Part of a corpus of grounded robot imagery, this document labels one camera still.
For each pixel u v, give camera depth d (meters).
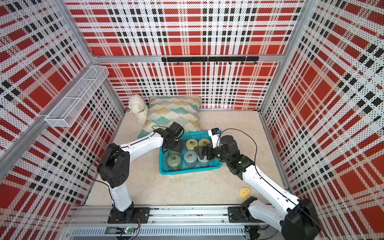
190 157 0.84
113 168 0.49
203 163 0.87
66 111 0.70
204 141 0.91
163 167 0.83
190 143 0.91
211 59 0.90
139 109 0.99
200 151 0.66
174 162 0.84
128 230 0.69
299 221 0.38
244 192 0.80
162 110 0.99
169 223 0.73
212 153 0.67
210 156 0.67
